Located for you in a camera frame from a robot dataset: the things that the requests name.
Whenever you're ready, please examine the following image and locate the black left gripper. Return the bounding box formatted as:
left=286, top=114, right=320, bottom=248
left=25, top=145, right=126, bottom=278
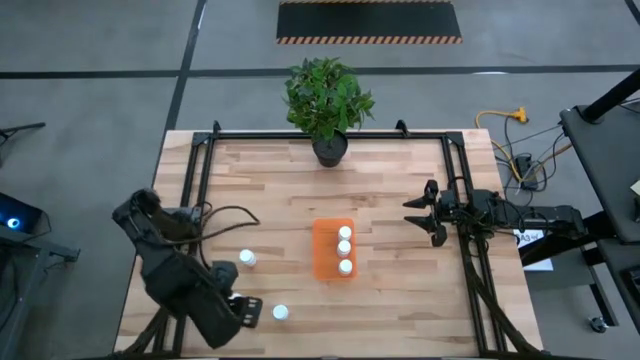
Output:
left=212, top=260, right=264, bottom=329

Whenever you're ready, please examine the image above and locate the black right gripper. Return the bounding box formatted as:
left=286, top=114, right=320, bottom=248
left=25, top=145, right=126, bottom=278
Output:
left=402, top=178, right=461, bottom=248

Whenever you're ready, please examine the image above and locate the orange plastic basket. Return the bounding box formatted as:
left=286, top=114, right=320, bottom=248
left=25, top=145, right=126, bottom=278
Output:
left=311, top=217, right=356, bottom=282

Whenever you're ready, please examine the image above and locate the black plant pot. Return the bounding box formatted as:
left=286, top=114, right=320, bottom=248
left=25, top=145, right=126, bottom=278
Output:
left=311, top=130, right=350, bottom=169

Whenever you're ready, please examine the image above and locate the black power strip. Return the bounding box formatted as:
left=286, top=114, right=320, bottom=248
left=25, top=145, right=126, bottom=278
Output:
left=514, top=153, right=540, bottom=192

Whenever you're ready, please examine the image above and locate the white paper sheet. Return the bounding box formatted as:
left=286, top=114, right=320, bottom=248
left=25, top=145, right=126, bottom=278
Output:
left=512, top=227, right=555, bottom=273

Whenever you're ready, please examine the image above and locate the green leafy plant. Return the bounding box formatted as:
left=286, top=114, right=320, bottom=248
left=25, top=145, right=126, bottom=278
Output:
left=283, top=56, right=376, bottom=142

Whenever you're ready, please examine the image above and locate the black side table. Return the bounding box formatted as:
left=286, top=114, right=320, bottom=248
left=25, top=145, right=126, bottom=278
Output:
left=518, top=102, right=640, bottom=336

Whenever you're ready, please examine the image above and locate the black hazard-striped floor mat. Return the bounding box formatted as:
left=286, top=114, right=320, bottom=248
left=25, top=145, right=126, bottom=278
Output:
left=276, top=0, right=464, bottom=46

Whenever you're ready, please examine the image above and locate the grey metal cart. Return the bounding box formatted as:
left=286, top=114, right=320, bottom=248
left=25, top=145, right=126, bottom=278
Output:
left=0, top=224, right=81, bottom=360

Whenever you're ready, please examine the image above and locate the black diagonal pole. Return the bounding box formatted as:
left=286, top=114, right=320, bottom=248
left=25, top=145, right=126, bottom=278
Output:
left=579, top=67, right=640, bottom=125

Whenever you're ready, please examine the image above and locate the black computer blue light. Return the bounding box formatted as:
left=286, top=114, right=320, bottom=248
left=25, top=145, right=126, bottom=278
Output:
left=0, top=192, right=44, bottom=235

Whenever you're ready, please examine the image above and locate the black stand leg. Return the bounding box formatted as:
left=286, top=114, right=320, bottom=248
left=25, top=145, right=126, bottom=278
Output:
left=0, top=122, right=47, bottom=142

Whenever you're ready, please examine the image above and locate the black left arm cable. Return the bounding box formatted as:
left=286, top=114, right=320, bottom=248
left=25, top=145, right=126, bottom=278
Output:
left=167, top=202, right=262, bottom=271

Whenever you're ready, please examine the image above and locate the black floor cable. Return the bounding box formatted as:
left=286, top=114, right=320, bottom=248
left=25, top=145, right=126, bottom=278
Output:
left=501, top=115, right=566, bottom=174

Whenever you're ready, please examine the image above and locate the yellow extension cable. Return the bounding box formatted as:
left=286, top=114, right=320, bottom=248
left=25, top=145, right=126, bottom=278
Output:
left=474, top=106, right=539, bottom=184

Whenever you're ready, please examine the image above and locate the black metal table frame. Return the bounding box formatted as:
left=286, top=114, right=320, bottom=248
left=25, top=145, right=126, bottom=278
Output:
left=117, top=119, right=539, bottom=359

